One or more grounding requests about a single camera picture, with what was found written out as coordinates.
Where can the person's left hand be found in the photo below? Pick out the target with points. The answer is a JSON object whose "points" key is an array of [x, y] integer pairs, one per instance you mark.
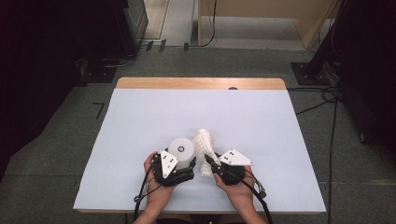
{"points": [[155, 196]]}

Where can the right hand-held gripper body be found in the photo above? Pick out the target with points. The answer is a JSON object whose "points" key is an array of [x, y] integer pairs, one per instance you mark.
{"points": [[232, 174]]}

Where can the black floor bracket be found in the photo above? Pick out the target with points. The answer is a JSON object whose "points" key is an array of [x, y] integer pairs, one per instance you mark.
{"points": [[186, 46], [149, 45], [162, 45]]}

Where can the black stand base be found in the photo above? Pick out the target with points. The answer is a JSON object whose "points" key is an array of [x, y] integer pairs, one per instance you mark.
{"points": [[98, 74]]}

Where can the beige wooden desk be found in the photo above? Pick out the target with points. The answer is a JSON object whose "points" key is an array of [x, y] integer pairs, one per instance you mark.
{"points": [[311, 31]]}

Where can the metal frame rail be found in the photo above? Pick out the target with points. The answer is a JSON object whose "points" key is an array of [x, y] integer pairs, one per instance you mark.
{"points": [[165, 18]]}

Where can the wooden table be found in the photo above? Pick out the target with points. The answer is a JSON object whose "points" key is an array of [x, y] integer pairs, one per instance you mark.
{"points": [[199, 83]]}

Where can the white plastic cylinder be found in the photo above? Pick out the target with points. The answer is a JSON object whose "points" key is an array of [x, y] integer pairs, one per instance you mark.
{"points": [[186, 155]]}

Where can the person's right hand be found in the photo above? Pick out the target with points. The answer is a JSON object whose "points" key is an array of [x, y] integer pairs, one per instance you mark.
{"points": [[236, 194]]}

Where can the black cabinet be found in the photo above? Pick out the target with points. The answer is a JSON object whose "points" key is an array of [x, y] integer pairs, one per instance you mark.
{"points": [[135, 25]]}

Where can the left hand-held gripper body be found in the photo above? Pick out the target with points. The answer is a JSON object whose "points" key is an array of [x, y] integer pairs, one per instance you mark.
{"points": [[174, 177]]}

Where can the black stand with base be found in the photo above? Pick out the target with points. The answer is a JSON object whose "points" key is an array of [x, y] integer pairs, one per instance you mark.
{"points": [[308, 77]]}

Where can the white waffle cloth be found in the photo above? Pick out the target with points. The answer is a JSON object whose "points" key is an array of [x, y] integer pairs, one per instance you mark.
{"points": [[204, 141]]}

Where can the white table sheet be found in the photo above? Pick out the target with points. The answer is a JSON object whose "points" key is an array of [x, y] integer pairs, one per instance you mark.
{"points": [[149, 118]]}

